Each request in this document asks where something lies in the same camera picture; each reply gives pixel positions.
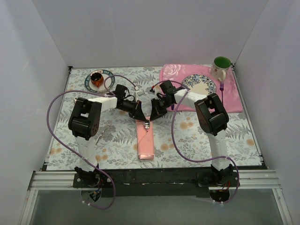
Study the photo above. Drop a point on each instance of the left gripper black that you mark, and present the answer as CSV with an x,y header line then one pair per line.
x,y
137,109

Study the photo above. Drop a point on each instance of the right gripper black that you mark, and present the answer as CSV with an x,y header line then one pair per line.
x,y
157,108

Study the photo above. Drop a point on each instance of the salmon pink cloth napkin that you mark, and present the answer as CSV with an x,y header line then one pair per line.
x,y
145,141

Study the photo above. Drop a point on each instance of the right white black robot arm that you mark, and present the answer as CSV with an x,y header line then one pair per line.
x,y
212,118

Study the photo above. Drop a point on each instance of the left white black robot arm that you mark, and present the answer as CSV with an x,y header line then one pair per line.
x,y
85,121

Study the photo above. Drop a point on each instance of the green inside floral mug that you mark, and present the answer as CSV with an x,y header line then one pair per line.
x,y
220,68

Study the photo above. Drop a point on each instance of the floral tablecloth mat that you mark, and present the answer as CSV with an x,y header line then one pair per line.
x,y
117,148

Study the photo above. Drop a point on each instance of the silver fork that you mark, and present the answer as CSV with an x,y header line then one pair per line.
x,y
107,125

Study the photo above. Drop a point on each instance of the green rimmed white saucer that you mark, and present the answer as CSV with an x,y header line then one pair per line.
x,y
109,81

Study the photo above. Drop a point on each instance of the blue floral patterned plate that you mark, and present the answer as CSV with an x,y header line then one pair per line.
x,y
200,84

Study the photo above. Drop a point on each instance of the small brown cup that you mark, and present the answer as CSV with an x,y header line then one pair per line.
x,y
97,79

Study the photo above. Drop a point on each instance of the purple plastic fork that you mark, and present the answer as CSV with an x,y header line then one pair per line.
x,y
221,87

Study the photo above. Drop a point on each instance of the pink rose placemat cloth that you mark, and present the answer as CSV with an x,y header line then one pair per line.
x,y
178,72

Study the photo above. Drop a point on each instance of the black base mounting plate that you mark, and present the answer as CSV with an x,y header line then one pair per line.
x,y
155,182

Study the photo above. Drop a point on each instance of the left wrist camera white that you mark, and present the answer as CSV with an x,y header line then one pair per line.
x,y
138,93

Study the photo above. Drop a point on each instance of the aluminium frame rail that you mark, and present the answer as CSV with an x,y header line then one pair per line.
x,y
249,179

